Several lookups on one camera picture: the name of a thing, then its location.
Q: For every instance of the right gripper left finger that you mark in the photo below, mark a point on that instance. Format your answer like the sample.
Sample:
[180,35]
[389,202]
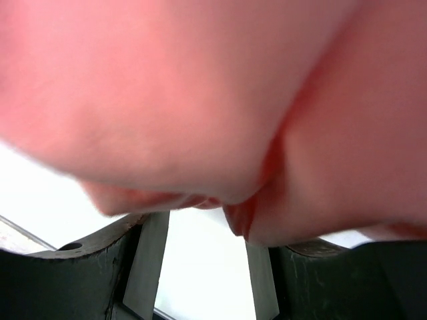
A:
[112,273]

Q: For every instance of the aluminium rear table rail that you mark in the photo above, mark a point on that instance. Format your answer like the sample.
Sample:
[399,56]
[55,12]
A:
[18,240]

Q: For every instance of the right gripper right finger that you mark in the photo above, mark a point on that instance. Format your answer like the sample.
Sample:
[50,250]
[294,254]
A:
[320,280]

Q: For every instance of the pink polo shirt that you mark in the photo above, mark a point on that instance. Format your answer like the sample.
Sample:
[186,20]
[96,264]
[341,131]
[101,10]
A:
[298,118]

